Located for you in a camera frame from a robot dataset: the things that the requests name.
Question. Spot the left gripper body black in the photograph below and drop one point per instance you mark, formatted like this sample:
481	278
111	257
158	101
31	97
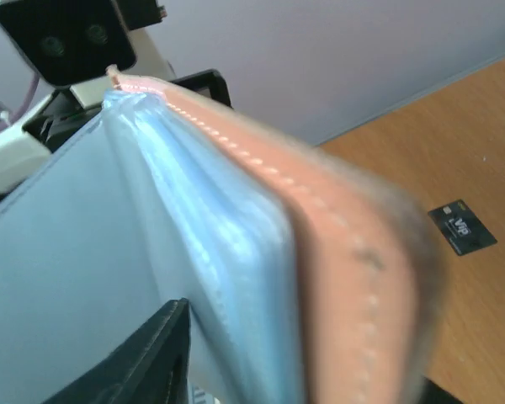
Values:
210	86

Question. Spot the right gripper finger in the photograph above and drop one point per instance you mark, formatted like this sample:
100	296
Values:
150	366

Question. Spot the pink card holder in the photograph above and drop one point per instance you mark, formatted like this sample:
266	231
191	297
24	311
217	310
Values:
309	280

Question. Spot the black VIP card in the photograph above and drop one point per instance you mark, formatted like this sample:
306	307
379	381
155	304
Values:
461	228

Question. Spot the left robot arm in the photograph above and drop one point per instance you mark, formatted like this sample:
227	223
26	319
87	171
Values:
24	147

